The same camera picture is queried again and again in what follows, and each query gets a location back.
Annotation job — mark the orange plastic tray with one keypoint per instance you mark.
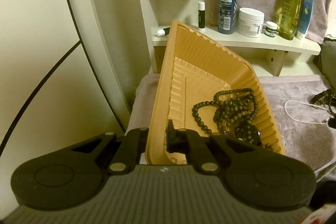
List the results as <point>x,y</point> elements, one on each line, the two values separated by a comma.
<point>199,56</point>

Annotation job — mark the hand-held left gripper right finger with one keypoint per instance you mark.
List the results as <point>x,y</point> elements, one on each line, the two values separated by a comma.
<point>172,138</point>

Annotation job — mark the green spray bottle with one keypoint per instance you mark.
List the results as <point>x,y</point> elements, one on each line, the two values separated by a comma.
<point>290,11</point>

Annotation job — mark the white cream jar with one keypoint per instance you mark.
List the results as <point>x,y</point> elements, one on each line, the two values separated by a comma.
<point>250,23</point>

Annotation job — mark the blue spray bottle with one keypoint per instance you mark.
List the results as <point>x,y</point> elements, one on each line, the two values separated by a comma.
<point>227,8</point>

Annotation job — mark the blue and white tube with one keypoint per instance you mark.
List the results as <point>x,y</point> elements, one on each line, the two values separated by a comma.
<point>305,16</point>

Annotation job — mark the cream wooden shelf unit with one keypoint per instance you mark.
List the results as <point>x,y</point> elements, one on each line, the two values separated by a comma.
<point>236,40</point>

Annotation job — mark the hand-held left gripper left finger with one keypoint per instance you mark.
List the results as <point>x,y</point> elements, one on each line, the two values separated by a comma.
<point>136,140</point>

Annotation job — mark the lip balm stick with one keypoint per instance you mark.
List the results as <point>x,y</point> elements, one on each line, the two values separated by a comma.
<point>201,16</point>

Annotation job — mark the small green label jar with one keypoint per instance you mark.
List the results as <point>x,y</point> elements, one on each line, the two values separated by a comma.
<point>271,29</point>

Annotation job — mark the lilac plush cloth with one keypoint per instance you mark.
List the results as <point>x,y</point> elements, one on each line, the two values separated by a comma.
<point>294,140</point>

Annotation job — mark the black tube with white cap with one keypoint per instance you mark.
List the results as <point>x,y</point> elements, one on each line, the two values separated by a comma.
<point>162,32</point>

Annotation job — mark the grey cushion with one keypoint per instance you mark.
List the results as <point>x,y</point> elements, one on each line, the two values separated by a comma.
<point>329,58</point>

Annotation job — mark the black wristband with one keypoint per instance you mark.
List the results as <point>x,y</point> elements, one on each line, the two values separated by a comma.
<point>324,96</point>

